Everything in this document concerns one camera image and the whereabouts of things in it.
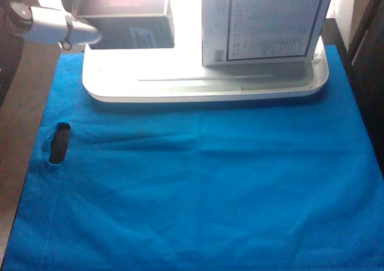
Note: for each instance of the white plastic tray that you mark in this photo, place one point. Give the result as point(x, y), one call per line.
point(192, 85)

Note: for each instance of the blue cloth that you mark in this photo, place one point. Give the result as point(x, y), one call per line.
point(210, 178)

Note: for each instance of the dark blue box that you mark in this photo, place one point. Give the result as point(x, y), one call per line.
point(270, 25)

